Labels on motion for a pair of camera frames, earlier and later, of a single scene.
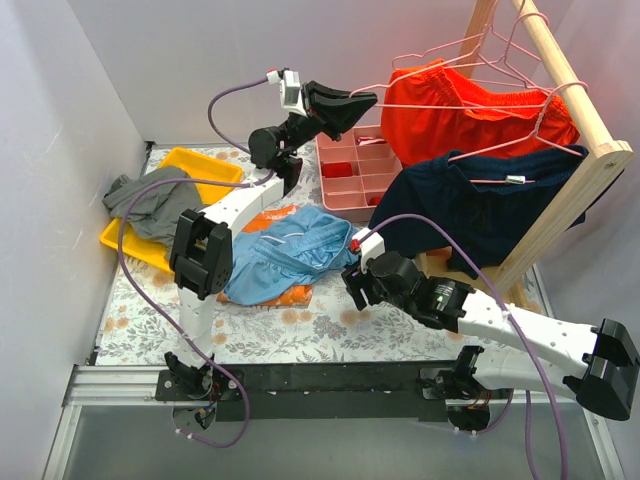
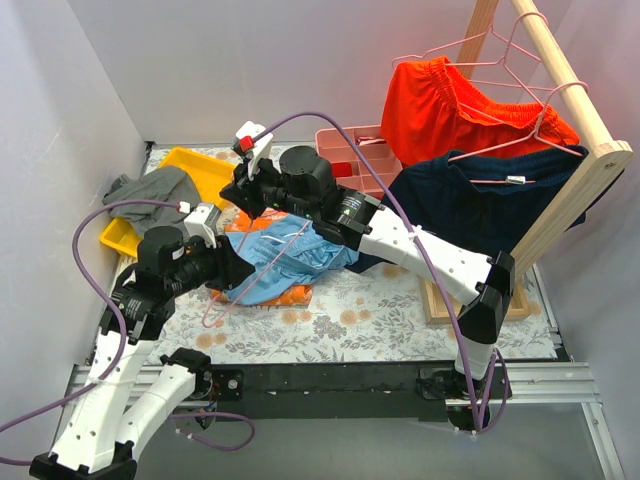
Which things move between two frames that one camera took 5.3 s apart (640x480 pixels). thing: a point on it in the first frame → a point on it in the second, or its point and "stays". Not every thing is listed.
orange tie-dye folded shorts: (300, 297) stays
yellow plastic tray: (204, 174) stays
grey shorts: (158, 209) stays
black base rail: (320, 392) stays
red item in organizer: (336, 169) stays
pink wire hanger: (570, 90) → (255, 280)
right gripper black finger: (374, 293) → (251, 201)
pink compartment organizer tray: (373, 168) stays
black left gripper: (314, 106) → (228, 263)
